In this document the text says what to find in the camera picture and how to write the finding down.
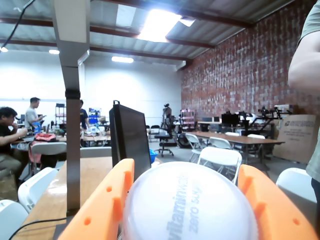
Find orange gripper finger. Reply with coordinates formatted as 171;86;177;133
236;163;320;240
57;158;136;240

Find vitamin water bottle white cap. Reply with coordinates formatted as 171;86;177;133
120;161;260;240

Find person bare forearm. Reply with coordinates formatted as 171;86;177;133
287;37;320;96

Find printed cardboard box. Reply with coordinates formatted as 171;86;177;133
272;114;318;165

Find black computer monitor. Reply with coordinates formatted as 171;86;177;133
108;99;153;173

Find long brown table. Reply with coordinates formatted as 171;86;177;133
189;131;286;161

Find pink backpack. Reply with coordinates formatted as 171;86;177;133
27;132;58;165

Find standing person navy shirt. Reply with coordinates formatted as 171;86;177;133
79;99;90;131

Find black office chair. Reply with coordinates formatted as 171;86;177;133
153;114;178;158

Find black shelf rack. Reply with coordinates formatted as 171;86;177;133
55;103;66;125

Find small black desk monitor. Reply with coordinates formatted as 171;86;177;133
221;113;241;127

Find standing person grey shirt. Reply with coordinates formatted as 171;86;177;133
24;97;47;136

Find seated person black shirt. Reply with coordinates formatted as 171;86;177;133
0;106;29;187

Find pink storage rack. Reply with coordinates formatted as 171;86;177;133
181;108;197;131

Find person olive shirt black trousers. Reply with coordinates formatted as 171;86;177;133
297;0;320;216

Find bright ceiling skylight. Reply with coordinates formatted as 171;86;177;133
136;8;196;43

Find thin black cable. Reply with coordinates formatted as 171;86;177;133
0;0;36;50
8;217;68;240

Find grey camera stand post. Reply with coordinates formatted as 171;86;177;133
51;0;91;217

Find camera tripod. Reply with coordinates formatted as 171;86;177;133
161;102;173;137

